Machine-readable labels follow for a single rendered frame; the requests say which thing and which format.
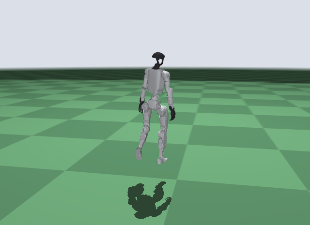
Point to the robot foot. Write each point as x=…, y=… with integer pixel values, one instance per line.
x=159, y=161
x=138, y=154

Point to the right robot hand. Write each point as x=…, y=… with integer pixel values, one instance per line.
x=172, y=113

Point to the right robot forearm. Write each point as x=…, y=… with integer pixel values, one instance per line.
x=169, y=97

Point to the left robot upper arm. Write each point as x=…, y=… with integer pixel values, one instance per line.
x=145, y=81

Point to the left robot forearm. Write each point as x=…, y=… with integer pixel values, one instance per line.
x=143, y=92

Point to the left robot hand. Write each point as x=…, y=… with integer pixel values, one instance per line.
x=140, y=109

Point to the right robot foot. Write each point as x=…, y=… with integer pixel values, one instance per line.
x=159, y=161

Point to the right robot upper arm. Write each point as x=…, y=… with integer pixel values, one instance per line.
x=166, y=76

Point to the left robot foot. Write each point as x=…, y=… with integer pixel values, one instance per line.
x=138, y=154

